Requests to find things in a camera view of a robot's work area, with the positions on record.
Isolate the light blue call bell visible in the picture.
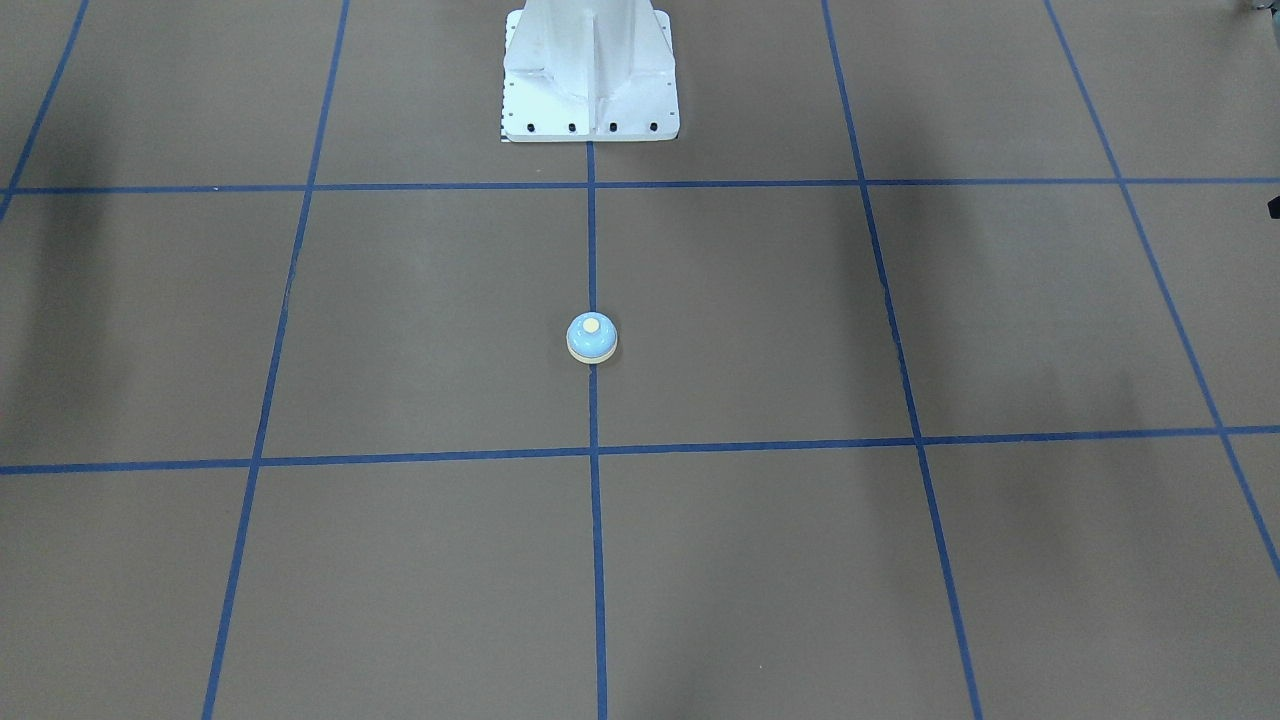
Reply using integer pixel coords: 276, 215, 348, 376
564, 313, 620, 365

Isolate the brown paper table mat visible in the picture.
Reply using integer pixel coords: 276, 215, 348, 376
3, 1, 1277, 719

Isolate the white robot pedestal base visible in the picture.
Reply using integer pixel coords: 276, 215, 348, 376
500, 1, 681, 143

